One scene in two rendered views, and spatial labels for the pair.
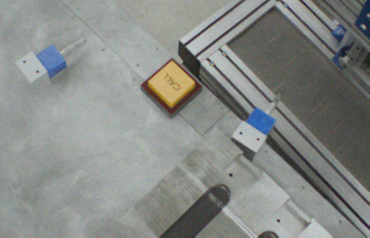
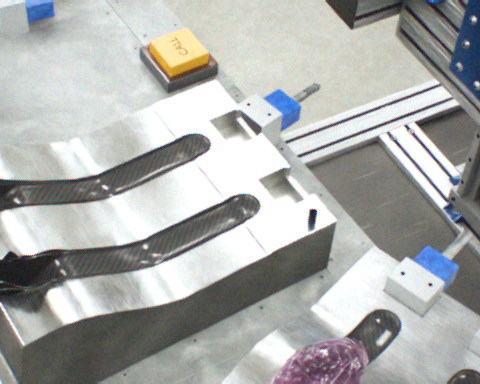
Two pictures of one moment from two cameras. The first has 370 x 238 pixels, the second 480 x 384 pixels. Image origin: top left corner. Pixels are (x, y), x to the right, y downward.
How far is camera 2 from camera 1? 63 cm
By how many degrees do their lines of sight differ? 21
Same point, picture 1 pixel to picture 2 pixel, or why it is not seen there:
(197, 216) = (159, 164)
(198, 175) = (174, 120)
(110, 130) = (86, 90)
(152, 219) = (97, 153)
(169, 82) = (176, 46)
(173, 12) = not seen: hidden behind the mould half
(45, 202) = not seen: outside the picture
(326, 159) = not seen: hidden behind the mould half
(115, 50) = (122, 17)
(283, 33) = (383, 171)
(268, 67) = (353, 204)
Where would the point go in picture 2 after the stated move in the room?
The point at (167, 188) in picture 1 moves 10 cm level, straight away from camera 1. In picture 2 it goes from (129, 126) to (156, 72)
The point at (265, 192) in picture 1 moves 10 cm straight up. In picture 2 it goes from (257, 153) to (263, 92)
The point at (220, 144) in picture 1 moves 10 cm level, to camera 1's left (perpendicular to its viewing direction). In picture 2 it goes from (214, 95) to (139, 73)
